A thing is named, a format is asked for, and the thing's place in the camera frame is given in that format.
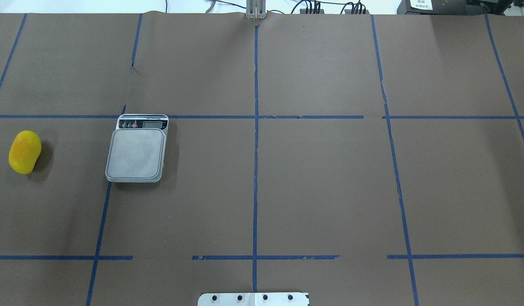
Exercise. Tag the black equipment box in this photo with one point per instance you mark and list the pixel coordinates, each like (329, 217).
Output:
(432, 7)

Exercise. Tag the silver digital kitchen scale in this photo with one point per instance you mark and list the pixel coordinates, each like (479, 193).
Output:
(137, 149)

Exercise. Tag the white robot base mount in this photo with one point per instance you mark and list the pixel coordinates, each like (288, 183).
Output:
(254, 299)

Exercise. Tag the grey aluminium camera post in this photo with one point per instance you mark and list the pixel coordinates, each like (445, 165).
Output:
(256, 9)

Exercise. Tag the yellow mango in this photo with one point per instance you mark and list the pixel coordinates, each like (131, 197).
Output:
(25, 151)

